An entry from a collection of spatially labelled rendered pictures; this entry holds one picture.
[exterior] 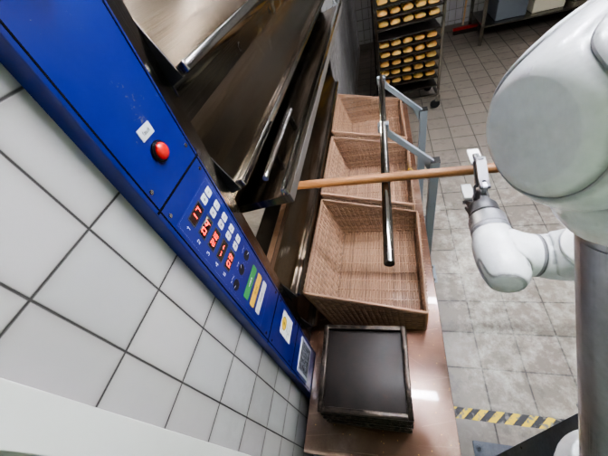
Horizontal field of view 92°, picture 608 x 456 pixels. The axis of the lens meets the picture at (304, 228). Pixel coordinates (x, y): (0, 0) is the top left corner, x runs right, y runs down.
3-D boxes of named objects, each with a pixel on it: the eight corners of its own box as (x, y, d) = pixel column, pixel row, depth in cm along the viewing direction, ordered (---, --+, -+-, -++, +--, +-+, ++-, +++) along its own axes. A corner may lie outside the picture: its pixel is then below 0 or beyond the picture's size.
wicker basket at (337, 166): (327, 229, 174) (318, 194, 154) (337, 169, 210) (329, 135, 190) (415, 225, 160) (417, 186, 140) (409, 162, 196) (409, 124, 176)
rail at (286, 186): (289, 194, 70) (282, 195, 71) (341, 2, 185) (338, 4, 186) (286, 188, 68) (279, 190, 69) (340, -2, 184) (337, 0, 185)
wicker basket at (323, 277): (315, 325, 136) (299, 294, 116) (328, 232, 172) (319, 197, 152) (429, 332, 122) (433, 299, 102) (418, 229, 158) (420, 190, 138)
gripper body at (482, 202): (472, 207, 77) (465, 184, 83) (467, 228, 83) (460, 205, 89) (505, 204, 75) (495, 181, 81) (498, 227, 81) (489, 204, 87)
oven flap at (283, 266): (291, 297, 109) (257, 268, 98) (333, 85, 224) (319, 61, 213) (301, 295, 107) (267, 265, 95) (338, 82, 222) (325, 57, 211)
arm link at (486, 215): (468, 245, 80) (464, 229, 84) (507, 243, 77) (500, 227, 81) (474, 223, 73) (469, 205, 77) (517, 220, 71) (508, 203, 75)
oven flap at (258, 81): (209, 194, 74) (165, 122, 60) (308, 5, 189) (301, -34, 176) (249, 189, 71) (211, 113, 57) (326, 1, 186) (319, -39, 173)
